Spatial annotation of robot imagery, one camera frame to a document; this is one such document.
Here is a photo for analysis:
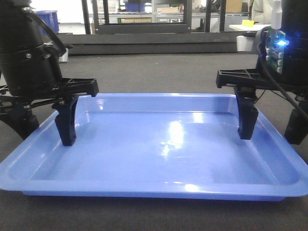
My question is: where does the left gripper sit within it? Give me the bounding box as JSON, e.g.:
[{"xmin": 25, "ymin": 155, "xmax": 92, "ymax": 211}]
[{"xmin": 0, "ymin": 44, "xmax": 99, "ymax": 146}]

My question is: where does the green circuit board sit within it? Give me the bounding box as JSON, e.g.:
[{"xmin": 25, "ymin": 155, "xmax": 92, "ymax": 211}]
[{"xmin": 265, "ymin": 27, "xmax": 289, "ymax": 74}]

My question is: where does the black metal frame cart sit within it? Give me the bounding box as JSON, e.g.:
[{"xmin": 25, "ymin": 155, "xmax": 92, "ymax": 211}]
[{"xmin": 82, "ymin": 0, "xmax": 227, "ymax": 35}]

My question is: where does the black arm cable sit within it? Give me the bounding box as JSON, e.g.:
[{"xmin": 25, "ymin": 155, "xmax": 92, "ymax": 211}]
[
  {"xmin": 23, "ymin": 7, "xmax": 74, "ymax": 57},
  {"xmin": 255, "ymin": 26, "xmax": 308, "ymax": 121}
]

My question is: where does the large blue crate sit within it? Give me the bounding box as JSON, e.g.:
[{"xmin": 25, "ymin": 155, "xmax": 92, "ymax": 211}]
[{"xmin": 35, "ymin": 10, "xmax": 59, "ymax": 34}]

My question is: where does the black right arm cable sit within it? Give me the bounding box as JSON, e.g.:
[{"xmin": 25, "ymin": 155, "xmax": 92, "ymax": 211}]
[{"xmin": 255, "ymin": 26, "xmax": 308, "ymax": 121}]

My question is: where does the black conveyor rail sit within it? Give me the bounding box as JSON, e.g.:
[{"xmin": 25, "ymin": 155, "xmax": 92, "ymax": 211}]
[{"xmin": 58, "ymin": 31, "xmax": 241, "ymax": 55}]

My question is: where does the person in beige jacket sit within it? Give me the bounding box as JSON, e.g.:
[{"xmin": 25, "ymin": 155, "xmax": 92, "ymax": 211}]
[{"xmin": 251, "ymin": 0, "xmax": 275, "ymax": 25}]

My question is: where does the white background table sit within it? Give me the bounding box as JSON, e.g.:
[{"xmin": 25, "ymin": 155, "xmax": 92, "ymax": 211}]
[{"xmin": 229, "ymin": 24, "xmax": 269, "ymax": 31}]

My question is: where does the blue plastic tray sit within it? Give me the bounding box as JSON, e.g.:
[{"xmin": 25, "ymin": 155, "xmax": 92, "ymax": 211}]
[{"xmin": 0, "ymin": 93, "xmax": 308, "ymax": 201}]

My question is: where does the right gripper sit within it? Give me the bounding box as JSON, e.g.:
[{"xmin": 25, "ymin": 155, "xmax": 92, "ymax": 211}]
[{"xmin": 216, "ymin": 55, "xmax": 308, "ymax": 145}]

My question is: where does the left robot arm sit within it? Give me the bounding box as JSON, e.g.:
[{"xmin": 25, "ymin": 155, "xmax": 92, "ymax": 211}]
[{"xmin": 0, "ymin": 0, "xmax": 99, "ymax": 146}]

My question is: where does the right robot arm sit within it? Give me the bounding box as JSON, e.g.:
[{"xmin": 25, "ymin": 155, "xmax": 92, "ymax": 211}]
[{"xmin": 216, "ymin": 0, "xmax": 308, "ymax": 144}]

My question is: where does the yellow box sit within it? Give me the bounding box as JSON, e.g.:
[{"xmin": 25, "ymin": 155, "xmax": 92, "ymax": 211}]
[{"xmin": 242, "ymin": 19, "xmax": 255, "ymax": 27}]

